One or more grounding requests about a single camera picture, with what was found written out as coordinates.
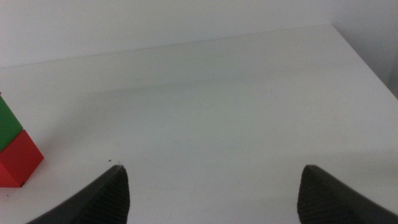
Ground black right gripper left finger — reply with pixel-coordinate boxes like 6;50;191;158
25;164;131;224

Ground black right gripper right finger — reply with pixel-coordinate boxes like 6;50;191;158
296;164;398;224

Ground red cube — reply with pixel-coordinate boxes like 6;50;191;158
0;129;45;189

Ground green cube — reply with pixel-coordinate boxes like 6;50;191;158
0;94;24;154

